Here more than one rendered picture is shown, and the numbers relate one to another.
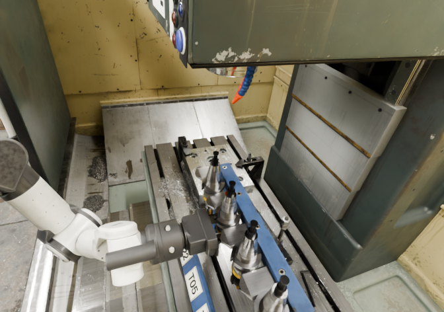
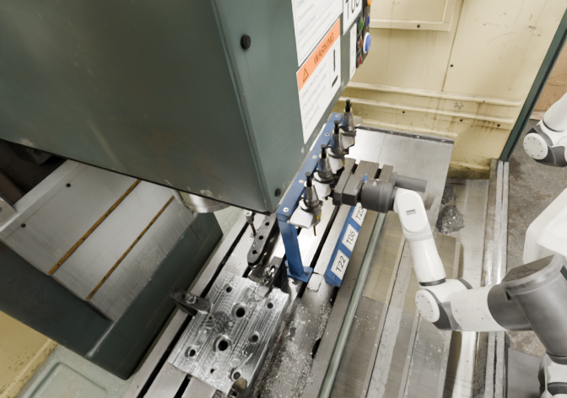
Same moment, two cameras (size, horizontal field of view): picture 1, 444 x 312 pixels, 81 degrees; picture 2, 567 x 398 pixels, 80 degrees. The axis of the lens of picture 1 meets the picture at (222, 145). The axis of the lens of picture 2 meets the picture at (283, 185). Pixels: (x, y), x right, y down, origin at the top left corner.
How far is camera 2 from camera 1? 1.03 m
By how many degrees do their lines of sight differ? 84
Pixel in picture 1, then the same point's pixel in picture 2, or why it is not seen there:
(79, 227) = (440, 287)
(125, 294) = (398, 309)
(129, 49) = not seen: outside the picture
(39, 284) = (487, 369)
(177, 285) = (360, 252)
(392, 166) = not seen: hidden behind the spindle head
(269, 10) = not seen: hidden behind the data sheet
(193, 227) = (353, 184)
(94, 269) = (423, 371)
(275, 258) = (323, 139)
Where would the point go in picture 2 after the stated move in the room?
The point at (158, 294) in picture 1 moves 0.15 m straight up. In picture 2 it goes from (370, 288) to (373, 266)
